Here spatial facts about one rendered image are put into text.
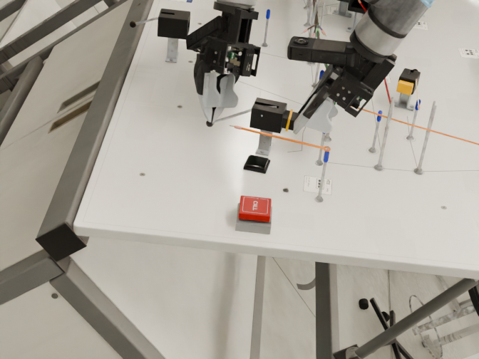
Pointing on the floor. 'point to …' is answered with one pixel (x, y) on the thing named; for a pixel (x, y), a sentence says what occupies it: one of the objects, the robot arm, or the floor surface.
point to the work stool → (423, 324)
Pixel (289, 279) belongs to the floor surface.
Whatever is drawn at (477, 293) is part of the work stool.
